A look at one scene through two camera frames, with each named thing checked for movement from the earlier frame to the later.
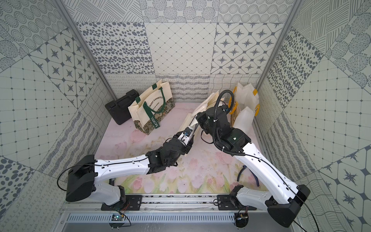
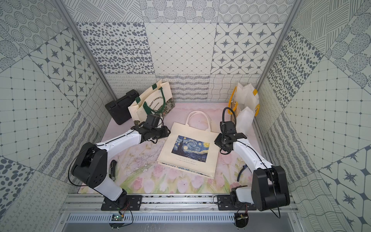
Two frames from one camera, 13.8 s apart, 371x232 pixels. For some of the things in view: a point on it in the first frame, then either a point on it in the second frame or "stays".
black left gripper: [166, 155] -> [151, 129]
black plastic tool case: [118, 109] stays
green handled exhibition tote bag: [149, 110] stays
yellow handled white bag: [246, 106] stays
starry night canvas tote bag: [213, 101] -> [193, 147]
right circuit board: [241, 219] stays
